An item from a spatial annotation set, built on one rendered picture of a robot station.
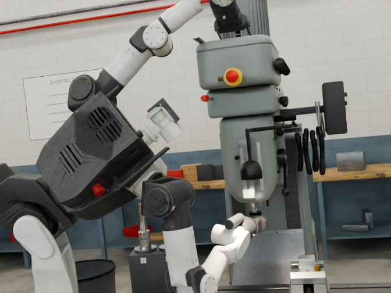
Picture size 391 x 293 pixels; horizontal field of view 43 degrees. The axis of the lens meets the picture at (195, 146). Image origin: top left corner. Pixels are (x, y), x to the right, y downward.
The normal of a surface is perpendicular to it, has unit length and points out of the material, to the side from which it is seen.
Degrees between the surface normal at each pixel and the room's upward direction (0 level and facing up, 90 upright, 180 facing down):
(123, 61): 82
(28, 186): 90
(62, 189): 75
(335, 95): 90
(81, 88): 68
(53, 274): 115
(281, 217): 90
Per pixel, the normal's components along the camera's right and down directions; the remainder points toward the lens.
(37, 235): 0.09, 0.05
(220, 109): -0.22, 0.08
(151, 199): -0.44, 0.07
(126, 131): -0.26, -0.33
